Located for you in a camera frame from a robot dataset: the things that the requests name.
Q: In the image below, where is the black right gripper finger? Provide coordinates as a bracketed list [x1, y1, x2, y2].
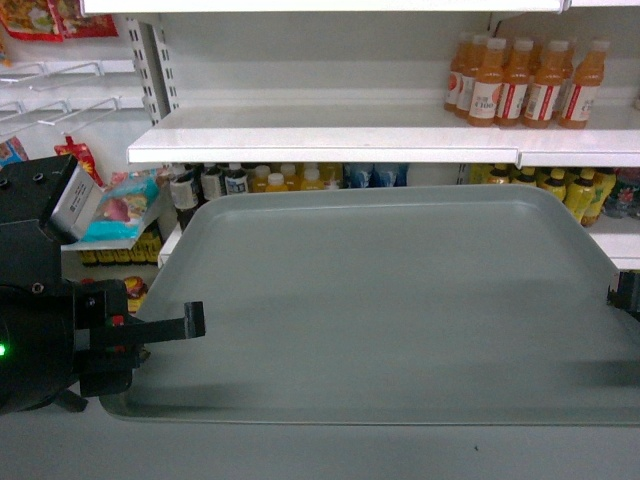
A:
[607, 270, 640, 320]

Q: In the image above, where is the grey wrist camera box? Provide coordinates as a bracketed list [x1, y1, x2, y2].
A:
[46, 157, 102, 245]

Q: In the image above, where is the orange juice bottle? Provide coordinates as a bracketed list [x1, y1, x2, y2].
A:
[467, 38, 507, 127]
[523, 40, 569, 129]
[558, 39, 610, 129]
[494, 38, 534, 127]

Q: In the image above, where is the white perforated shelf upright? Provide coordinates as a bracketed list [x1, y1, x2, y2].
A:
[126, 16, 179, 125]

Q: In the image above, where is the teal snack packet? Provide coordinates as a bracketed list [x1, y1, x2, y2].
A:
[63, 168, 169, 251]

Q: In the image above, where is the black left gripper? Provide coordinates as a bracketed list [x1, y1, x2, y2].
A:
[73, 280, 206, 398]

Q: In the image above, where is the red snack packet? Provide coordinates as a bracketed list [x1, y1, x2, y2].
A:
[54, 135, 104, 187]

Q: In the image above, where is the grey plastic tray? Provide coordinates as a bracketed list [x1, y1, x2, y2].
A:
[101, 185, 639, 425]

